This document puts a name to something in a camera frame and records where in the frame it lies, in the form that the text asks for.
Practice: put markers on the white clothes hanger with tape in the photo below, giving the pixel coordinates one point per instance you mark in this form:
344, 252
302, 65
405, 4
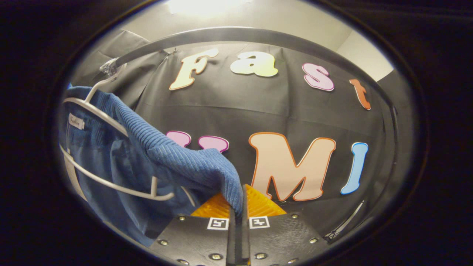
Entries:
103, 114

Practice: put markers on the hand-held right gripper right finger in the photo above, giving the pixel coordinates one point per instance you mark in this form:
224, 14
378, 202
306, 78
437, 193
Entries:
284, 240

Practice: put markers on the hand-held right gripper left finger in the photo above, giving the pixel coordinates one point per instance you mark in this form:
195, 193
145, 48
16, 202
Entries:
196, 240

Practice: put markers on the ceiling light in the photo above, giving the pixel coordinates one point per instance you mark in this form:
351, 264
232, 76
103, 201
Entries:
207, 5

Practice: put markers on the black backdrop cloth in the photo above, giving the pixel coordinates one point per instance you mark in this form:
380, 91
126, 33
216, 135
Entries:
258, 107

